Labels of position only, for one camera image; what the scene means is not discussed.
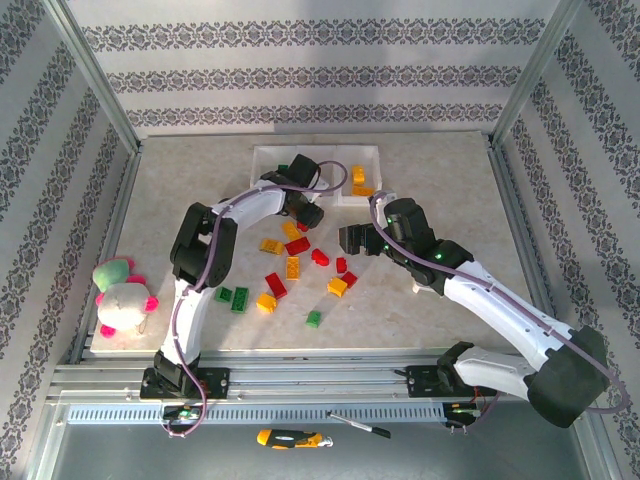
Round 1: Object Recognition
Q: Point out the white three-compartment container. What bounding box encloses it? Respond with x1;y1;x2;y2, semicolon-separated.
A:
251;144;384;208

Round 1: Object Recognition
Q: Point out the black marker pen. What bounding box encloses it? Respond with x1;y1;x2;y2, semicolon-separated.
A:
327;412;392;440

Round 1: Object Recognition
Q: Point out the small electronics board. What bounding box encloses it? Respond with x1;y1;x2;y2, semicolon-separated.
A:
444;402;481;419
162;405;204;421

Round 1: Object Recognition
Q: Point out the white pink green plush toy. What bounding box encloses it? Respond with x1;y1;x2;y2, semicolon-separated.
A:
92;255;160;341

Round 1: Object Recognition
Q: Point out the orange black utility knife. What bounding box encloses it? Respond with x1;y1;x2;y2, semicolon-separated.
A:
256;428;334;450

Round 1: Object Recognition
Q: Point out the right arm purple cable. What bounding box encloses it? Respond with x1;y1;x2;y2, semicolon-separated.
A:
368;192;632;434

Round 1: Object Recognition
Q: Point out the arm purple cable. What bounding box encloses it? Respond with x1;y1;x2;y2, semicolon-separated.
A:
368;192;632;434
159;160;349;439

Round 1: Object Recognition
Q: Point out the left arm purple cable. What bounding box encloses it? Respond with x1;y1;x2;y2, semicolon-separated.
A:
159;160;349;439

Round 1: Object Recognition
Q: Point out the aluminium side rail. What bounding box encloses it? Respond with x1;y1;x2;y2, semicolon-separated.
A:
69;147;144;364
487;139;566;359

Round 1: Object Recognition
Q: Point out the aluminium mounting rail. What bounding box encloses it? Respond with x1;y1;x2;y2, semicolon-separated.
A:
45;349;587;404

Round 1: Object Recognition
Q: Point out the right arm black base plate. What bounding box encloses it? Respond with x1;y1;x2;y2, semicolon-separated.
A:
403;364;499;399

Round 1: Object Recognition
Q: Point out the slotted grey cable duct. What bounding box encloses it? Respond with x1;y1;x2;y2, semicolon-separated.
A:
66;403;447;426

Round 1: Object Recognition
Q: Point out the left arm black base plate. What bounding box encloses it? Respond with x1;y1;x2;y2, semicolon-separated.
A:
139;367;231;400

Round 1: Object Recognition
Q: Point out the aluminium frame post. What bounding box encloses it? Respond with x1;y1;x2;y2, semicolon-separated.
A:
42;0;144;151
492;0;584;147

